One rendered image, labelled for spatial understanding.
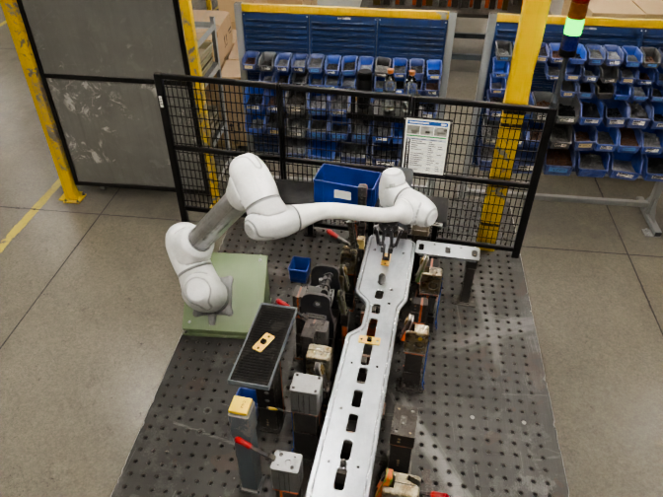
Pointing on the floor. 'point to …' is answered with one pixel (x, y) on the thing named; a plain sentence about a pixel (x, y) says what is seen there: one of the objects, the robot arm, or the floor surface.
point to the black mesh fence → (349, 143)
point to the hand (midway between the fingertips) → (386, 251)
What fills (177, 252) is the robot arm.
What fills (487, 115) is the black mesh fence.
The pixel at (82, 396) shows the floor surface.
